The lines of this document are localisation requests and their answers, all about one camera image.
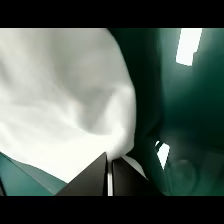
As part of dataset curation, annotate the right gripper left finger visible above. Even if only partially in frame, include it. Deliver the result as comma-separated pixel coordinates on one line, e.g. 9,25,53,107
55,152,109,197

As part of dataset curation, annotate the white garment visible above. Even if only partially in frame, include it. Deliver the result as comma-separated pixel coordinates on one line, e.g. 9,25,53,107
0,28,148,197

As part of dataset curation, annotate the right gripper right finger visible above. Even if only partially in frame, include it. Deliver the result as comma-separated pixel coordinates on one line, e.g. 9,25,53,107
112,158,158,197

